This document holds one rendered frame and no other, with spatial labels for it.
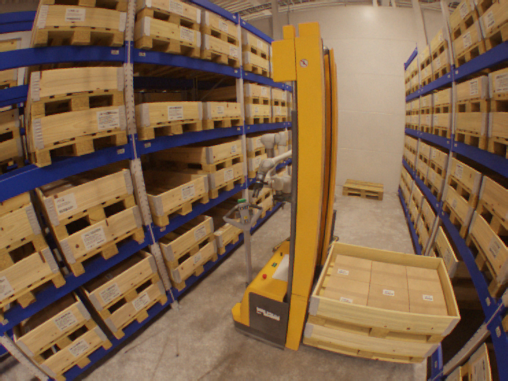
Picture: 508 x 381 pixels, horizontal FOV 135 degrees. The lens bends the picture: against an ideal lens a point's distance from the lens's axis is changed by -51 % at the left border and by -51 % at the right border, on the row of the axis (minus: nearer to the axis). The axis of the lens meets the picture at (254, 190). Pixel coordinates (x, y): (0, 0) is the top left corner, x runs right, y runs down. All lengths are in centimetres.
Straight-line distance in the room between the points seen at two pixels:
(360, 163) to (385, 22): 472
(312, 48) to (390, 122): 598
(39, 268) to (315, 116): 213
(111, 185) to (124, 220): 33
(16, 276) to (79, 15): 198
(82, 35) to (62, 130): 76
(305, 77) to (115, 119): 147
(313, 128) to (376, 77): 608
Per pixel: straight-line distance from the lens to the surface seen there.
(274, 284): 186
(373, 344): 200
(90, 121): 184
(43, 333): 223
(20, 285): 197
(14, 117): 304
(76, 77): 187
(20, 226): 181
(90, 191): 186
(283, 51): 129
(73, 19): 205
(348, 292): 186
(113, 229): 200
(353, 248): 225
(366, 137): 704
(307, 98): 120
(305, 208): 130
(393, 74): 724
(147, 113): 209
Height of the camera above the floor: 219
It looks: 19 degrees down
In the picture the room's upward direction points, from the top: 2 degrees counter-clockwise
